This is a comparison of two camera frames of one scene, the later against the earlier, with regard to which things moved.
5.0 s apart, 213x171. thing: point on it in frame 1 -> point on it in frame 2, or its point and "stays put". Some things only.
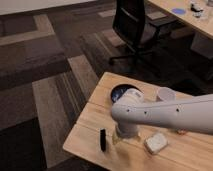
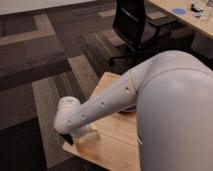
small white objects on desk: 196,9 stays put
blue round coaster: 179,11 stays put
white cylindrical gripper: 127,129 -> 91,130
